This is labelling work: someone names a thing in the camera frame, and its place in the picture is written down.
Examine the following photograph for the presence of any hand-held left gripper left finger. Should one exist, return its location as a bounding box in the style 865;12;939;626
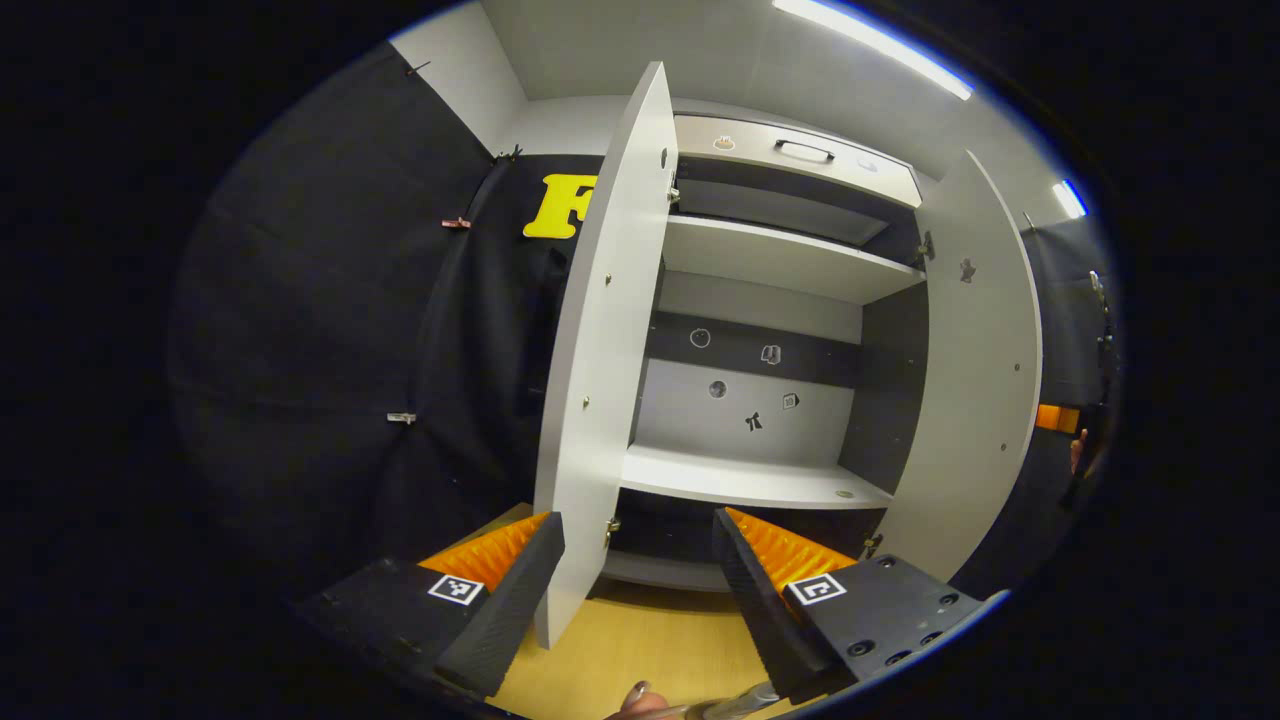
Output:
295;510;566;699

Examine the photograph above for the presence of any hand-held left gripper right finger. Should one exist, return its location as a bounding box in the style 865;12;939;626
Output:
712;506;1006;706

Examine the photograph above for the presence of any white cabinet door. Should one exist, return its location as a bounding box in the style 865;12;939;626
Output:
880;150;1044;584
533;62;679;651

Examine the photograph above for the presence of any grey and white cabinet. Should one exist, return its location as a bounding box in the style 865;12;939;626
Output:
600;110;936;591

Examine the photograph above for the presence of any white cabinet shelf board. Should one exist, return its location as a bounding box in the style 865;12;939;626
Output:
620;443;894;511
662;213;927;306

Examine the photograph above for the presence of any beige cabinet drawer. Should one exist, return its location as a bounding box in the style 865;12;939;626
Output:
675;113;923;209

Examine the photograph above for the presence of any black backdrop cloth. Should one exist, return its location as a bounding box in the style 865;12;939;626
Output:
168;42;606;601

